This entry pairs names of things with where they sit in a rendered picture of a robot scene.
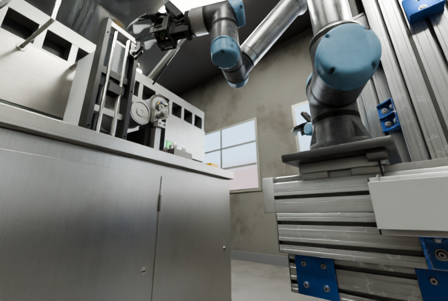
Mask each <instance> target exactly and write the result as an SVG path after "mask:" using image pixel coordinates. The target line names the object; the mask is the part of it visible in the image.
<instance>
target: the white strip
mask: <svg viewBox="0 0 448 301"><path fill-rule="evenodd" d="M94 53H95V51H93V52H92V53H90V54H88V55H87V56H85V57H83V58H82V59H80V60H78V61H77V62H76V63H74V64H72V65H71V66H69V69H71V70H73V69H74V68H76V71H75V76H74V79H73V84H72V87H71V91H70V94H69V99H68V102H67V107H66V110H65V115H64V118H63V122H66V123H70V124H72V125H77V126H78V123H79V117H80V114H81V109H82V106H83V100H84V97H85V91H86V88H87V83H88V80H89V74H90V71H91V66H92V62H93V57H94Z"/></svg>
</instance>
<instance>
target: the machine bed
mask: <svg viewBox="0 0 448 301"><path fill-rule="evenodd" d="M0 127H3V128H6V129H11V130H15V131H20V132H24V133H29V134H32V135H37V136H40V137H46V138H49V139H55V140H58V141H63V142H66V143H72V144H75V145H81V146H84V147H89V148H92V149H98V150H101V151H107V152H112V153H115V154H120V155H123V156H129V157H132V158H138V159H141V160H146V161H149V162H155V163H158V164H164V165H167V166H172V167H175V168H181V169H184V170H190V171H193V172H198V173H201V174H206V175H210V176H215V177H219V178H224V179H227V180H233V179H234V172H231V171H228V170H224V169H221V168H217V167H214V166H211V165H208V164H204V163H201V162H197V161H194V160H191V159H188V158H184V157H181V156H177V155H174V154H171V153H168V152H164V151H161V150H157V149H153V148H150V147H146V146H143V145H140V144H137V143H133V142H130V141H126V140H123V139H120V138H117V137H113V136H110V135H106V134H103V133H100V132H97V131H93V130H90V129H86V128H83V127H79V126H77V125H72V124H70V123H66V122H63V121H59V120H57V119H52V118H50V117H46V116H43V115H39V114H37V113H32V112H30V111H26V110H23V109H19V108H17V107H12V106H10V105H6V104H3V103H0Z"/></svg>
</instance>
